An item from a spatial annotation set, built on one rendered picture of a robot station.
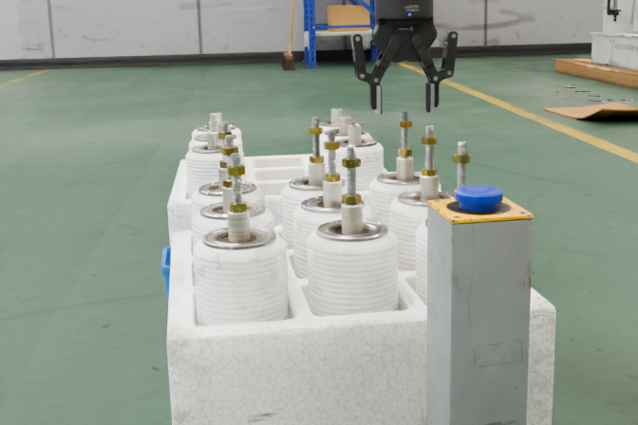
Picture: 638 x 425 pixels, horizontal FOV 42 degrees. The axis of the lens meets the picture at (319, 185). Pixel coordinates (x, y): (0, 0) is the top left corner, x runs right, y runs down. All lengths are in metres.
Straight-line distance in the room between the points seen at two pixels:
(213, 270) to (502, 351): 0.29
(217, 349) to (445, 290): 0.24
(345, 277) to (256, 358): 0.12
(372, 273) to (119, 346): 0.54
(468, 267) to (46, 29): 6.65
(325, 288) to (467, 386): 0.20
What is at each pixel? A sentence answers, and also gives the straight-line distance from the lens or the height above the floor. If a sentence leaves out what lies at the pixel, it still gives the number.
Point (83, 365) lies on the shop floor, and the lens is 1.23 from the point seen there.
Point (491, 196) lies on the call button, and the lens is 0.69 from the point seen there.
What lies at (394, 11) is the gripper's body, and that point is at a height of 0.47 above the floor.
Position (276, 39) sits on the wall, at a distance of 7.03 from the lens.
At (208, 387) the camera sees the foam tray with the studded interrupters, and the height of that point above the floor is 0.13.
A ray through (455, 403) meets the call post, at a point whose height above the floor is 0.15.
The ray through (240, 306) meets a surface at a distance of 0.83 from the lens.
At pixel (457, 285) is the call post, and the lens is 0.69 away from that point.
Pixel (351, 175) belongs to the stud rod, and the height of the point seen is 0.31.
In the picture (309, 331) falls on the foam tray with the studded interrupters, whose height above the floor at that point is 0.18.
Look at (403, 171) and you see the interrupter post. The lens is 1.11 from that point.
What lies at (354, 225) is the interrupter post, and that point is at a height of 0.26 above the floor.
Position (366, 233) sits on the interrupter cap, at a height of 0.25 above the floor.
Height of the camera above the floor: 0.49
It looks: 13 degrees down
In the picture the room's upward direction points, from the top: 1 degrees counter-clockwise
